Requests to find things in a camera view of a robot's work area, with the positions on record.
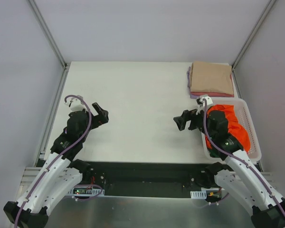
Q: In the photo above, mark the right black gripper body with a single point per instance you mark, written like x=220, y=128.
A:
x=191, y=119

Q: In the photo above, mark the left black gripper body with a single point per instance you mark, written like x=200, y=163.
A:
x=95, y=118

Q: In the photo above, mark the orange t shirt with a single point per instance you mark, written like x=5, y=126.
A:
x=225, y=130

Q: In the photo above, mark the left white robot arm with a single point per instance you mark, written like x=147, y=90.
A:
x=60, y=174

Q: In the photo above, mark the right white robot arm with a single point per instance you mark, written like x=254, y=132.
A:
x=263, y=203

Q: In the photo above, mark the folded lavender t shirt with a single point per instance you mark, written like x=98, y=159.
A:
x=192, y=96

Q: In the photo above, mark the folded pink t shirt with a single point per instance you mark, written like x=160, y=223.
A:
x=213, y=84

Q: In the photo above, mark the white plastic basket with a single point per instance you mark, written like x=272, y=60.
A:
x=243, y=116

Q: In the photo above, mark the folded beige t shirt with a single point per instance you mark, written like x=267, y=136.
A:
x=199, y=67

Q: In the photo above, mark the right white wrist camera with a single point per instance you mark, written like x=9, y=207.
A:
x=203, y=101

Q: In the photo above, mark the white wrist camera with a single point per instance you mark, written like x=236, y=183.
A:
x=203, y=101
x=75, y=103

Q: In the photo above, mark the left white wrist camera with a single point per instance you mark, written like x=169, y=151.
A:
x=75, y=103

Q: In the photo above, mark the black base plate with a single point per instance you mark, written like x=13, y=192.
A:
x=159, y=180

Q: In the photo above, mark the left white cable duct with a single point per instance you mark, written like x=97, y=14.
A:
x=85, y=192

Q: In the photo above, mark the white cable duct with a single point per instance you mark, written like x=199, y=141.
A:
x=85, y=192
x=204, y=194

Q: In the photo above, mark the right white cable duct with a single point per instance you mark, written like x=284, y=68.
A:
x=204, y=194

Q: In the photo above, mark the left aluminium post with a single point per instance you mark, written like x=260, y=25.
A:
x=46, y=31

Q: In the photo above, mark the aluminium post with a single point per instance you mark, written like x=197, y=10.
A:
x=268, y=8
x=46, y=31

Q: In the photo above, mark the right aluminium post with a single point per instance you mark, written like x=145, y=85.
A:
x=268, y=8

